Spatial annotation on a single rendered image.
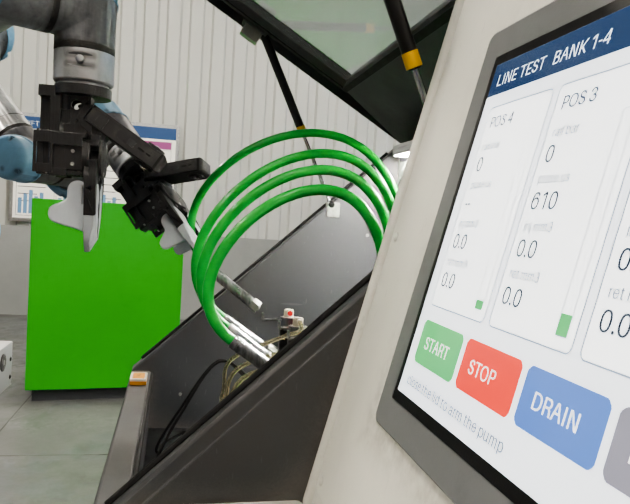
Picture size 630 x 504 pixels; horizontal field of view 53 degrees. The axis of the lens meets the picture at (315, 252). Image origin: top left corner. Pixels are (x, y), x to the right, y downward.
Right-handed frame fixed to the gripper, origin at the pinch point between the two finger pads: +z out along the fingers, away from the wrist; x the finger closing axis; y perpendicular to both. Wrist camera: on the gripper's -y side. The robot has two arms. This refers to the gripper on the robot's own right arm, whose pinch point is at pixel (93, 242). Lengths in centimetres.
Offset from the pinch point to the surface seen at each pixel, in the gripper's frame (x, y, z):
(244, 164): -664, -85, -64
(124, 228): -339, 23, 9
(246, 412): 22.8, -18.8, 15.7
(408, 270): 33.6, -31.4, -0.9
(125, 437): -4.2, -5.1, 27.9
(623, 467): 65, -30, 5
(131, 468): 6.9, -6.7, 28.0
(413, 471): 46, -28, 13
